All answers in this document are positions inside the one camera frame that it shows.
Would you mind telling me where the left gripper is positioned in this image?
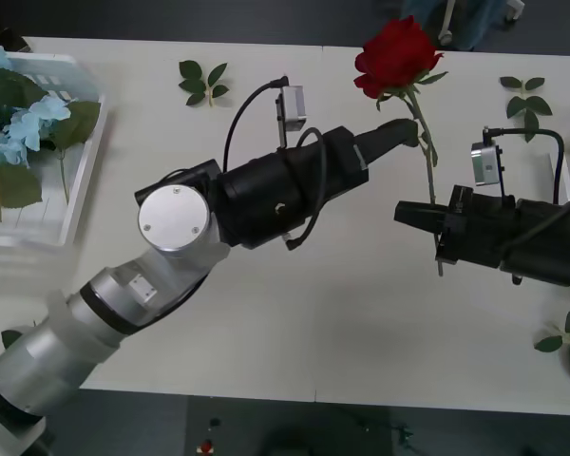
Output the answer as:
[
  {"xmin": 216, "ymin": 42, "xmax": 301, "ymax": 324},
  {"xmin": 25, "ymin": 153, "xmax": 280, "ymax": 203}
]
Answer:
[{"xmin": 297, "ymin": 118, "xmax": 420, "ymax": 211}]

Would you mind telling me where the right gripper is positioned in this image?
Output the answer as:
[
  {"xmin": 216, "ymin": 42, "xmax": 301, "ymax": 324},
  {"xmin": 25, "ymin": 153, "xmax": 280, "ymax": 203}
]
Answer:
[{"xmin": 393, "ymin": 185, "xmax": 522, "ymax": 268}]

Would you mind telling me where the red artificial rose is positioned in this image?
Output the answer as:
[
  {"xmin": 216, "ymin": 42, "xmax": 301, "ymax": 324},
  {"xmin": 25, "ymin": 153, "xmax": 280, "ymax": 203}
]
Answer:
[{"xmin": 353, "ymin": 15, "xmax": 450, "ymax": 277}]

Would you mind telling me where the teal chair with white legs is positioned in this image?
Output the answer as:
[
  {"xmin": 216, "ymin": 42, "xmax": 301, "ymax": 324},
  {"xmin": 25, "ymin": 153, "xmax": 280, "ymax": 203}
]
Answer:
[{"xmin": 401, "ymin": 0, "xmax": 526, "ymax": 52}]

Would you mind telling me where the shallow white box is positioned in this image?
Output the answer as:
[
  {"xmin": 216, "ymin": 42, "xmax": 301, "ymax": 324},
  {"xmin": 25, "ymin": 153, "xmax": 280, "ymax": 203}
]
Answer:
[{"xmin": 0, "ymin": 51, "xmax": 110, "ymax": 249}]

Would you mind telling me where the loose green leaf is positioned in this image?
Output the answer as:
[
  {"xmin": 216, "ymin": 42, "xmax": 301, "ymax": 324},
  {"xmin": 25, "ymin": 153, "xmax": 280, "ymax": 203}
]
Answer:
[{"xmin": 0, "ymin": 329, "xmax": 24, "ymax": 351}]

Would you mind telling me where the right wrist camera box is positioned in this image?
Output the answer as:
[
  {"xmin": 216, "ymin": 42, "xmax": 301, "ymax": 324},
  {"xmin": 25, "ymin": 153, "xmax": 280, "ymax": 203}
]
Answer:
[{"xmin": 470, "ymin": 140, "xmax": 508, "ymax": 188}]

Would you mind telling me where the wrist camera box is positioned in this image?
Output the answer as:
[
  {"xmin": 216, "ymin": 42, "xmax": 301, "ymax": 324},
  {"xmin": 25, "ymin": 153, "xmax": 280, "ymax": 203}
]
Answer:
[
  {"xmin": 470, "ymin": 140, "xmax": 508, "ymax": 188},
  {"xmin": 274, "ymin": 85, "xmax": 310, "ymax": 151}
]

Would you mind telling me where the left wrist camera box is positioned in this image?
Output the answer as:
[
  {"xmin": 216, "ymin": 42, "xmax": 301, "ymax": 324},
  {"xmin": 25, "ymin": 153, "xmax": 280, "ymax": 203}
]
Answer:
[{"xmin": 274, "ymin": 85, "xmax": 310, "ymax": 151}]

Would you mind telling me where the black right camera cable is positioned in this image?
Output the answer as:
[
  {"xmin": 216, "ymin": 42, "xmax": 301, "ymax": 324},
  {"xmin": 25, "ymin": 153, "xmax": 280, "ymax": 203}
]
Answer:
[{"xmin": 483, "ymin": 124, "xmax": 566, "ymax": 205}]

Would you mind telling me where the black camera cable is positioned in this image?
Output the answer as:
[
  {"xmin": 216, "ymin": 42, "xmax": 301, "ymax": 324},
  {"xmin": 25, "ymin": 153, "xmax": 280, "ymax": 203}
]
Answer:
[
  {"xmin": 483, "ymin": 124, "xmax": 566, "ymax": 205},
  {"xmin": 222, "ymin": 77, "xmax": 328, "ymax": 253}
]

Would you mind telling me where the black left camera cable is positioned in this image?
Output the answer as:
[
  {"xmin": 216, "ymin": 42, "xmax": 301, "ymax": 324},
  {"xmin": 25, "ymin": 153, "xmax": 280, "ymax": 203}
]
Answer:
[{"xmin": 222, "ymin": 77, "xmax": 328, "ymax": 253}]

